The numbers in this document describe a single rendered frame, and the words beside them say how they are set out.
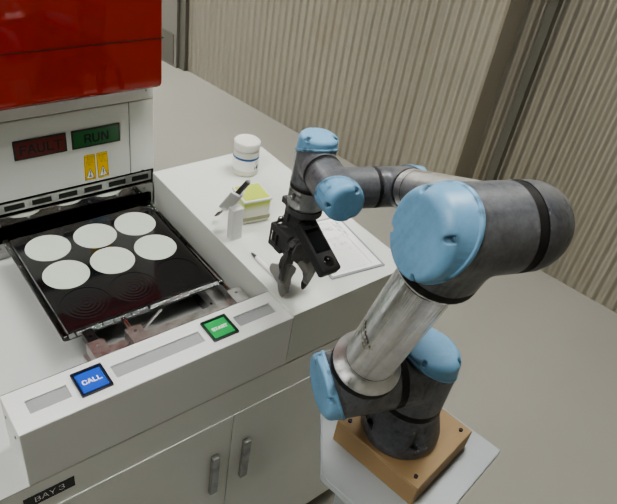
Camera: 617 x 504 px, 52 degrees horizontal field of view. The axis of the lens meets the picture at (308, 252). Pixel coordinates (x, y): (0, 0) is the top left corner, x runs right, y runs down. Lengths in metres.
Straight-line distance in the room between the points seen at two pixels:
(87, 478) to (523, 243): 0.91
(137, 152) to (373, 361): 0.94
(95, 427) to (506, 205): 0.80
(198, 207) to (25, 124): 0.43
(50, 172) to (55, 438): 0.68
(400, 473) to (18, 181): 1.04
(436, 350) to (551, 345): 1.94
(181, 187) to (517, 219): 1.08
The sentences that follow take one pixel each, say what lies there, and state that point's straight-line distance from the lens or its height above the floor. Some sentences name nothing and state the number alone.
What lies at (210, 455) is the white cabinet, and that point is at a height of 0.63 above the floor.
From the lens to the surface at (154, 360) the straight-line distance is 1.22.
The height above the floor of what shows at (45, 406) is 0.96.
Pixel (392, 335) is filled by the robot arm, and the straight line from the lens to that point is 0.89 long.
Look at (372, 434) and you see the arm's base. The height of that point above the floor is 0.90.
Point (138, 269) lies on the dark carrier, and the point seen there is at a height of 0.90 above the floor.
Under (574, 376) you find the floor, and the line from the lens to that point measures 2.94.
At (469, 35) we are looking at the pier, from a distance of 3.10.
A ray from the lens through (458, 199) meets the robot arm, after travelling 0.72.
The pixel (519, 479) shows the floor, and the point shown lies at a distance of 2.47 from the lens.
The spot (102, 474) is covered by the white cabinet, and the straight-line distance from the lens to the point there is 1.33.
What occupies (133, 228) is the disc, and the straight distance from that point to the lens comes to 1.62.
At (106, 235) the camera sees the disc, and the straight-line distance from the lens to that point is 1.60.
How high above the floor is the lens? 1.85
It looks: 37 degrees down
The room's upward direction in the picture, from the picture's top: 10 degrees clockwise
